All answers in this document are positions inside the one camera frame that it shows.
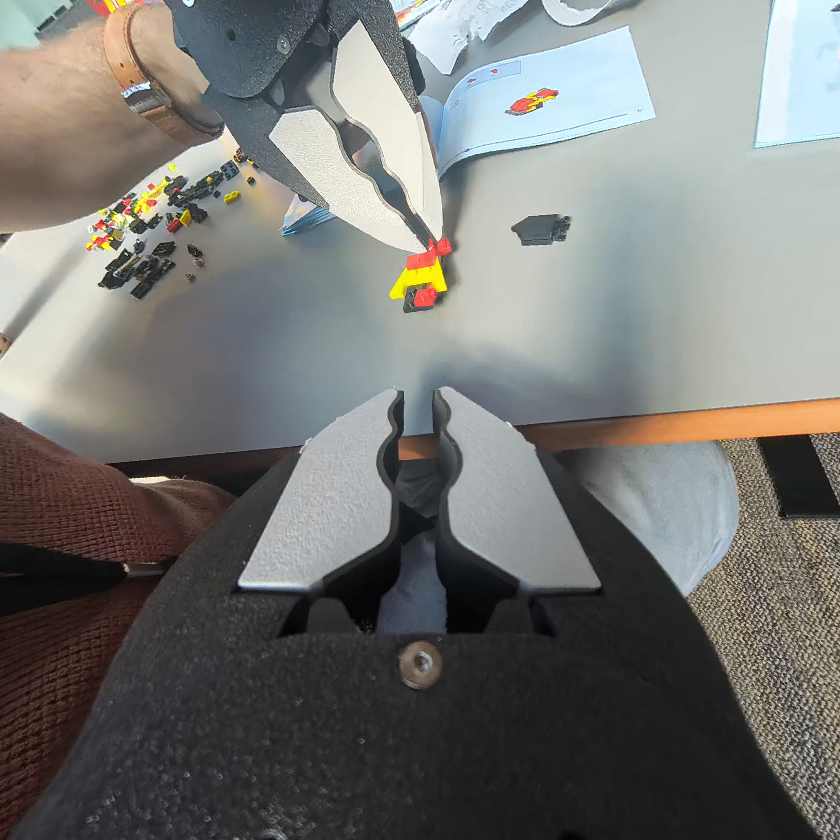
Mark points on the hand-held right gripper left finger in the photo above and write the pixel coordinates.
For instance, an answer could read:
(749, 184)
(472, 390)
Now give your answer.
(315, 512)

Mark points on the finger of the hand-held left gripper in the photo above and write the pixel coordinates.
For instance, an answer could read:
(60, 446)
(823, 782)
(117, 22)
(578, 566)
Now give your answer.
(315, 164)
(380, 98)

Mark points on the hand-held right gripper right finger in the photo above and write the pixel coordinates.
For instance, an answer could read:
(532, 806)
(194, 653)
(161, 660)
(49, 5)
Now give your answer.
(512, 512)

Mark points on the red yellow toy brick model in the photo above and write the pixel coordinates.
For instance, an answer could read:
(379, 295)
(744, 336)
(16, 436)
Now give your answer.
(420, 279)

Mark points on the pile of small toy bricks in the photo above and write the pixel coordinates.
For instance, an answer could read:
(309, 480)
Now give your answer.
(148, 266)

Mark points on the person's left forearm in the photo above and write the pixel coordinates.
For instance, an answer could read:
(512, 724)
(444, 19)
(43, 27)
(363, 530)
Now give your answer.
(59, 131)

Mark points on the grey desk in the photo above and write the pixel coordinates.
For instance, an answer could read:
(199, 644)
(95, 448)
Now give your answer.
(590, 328)

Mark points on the black desk leg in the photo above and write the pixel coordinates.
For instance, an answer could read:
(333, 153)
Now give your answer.
(797, 472)

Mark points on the white printed paper sheet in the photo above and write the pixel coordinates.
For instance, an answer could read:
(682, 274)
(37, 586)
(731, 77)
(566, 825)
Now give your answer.
(459, 33)

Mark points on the grey trousers leg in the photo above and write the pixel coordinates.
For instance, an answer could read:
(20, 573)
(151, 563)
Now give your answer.
(656, 505)

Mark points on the light blue instruction booklet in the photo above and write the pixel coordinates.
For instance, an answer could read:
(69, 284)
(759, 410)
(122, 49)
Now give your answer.
(558, 85)

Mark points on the black toy brick piece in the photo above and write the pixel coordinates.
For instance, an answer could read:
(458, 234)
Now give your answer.
(538, 231)

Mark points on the light blue paper sheet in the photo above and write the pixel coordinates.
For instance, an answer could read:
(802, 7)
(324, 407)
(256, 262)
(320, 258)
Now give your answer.
(800, 72)

